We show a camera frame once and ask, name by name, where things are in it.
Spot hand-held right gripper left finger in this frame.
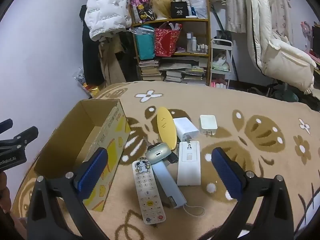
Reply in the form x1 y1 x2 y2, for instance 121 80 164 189
27 147 109 240

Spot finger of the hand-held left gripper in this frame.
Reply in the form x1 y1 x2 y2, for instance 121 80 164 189
0 126 39 153
0 119 13 133

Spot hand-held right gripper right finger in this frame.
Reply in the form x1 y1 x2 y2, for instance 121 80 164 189
211 147 295 240

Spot cardboard box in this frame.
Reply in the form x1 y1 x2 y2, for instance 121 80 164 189
34 99 132 212

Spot white remote control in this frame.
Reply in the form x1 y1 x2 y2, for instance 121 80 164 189
132 159 167 225

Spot green cartoon earbuds case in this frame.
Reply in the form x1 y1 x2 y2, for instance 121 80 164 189
145 142 173 165

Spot yellow oval mirror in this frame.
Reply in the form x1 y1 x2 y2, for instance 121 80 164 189
156 107 178 152

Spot person's left hand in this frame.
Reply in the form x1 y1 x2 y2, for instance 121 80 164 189
0 172 12 214

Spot white rectangular device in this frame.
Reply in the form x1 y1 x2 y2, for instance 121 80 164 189
177 141 201 186

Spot small white charger plug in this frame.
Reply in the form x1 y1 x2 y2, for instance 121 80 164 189
199 115 217 137

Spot light blue power bank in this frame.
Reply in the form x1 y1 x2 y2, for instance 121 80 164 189
151 161 206 216

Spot large white charger plug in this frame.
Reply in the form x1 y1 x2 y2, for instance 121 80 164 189
173 117 200 142

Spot plastic bag of yellow packets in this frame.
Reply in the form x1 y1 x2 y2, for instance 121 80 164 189
72 67 101 98

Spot green stand base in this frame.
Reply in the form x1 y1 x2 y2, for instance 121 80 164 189
272 82 299 103

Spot black coat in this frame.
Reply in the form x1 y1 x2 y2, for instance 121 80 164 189
80 5 105 85

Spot leaning cardboard sheets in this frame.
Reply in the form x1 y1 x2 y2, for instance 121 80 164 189
99 36 127 85

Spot messy pile of books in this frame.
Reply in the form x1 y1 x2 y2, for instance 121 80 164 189
160 57 208 85

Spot neat stack of books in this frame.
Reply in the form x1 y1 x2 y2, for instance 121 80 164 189
138 59 162 82

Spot white trolley cart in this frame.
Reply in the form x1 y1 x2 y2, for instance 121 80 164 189
210 39 234 88

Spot cream padded chair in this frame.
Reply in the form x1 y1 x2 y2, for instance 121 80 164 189
245 0 317 94

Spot row of cosmetic bottles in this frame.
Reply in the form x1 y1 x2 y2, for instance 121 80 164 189
186 32 209 54

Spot teal bag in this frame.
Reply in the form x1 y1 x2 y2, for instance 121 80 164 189
134 25 155 60

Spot white puffer jacket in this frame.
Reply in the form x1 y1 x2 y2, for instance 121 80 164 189
84 0 132 42

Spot red patterned bag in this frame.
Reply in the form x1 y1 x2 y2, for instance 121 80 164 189
154 22 182 57

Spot wooden shelf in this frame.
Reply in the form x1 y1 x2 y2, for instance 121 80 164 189
129 0 211 87

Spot pink fan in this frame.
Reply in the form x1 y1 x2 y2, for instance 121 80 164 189
301 21 313 50

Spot black cartoon print bag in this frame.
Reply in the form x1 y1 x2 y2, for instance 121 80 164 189
130 0 155 23

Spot black gift box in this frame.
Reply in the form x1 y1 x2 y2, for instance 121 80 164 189
171 1 188 19

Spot clear plastic bag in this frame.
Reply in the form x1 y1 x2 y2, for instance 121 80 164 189
187 0 208 18

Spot blond wig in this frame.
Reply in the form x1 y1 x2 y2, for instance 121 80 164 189
150 0 173 20

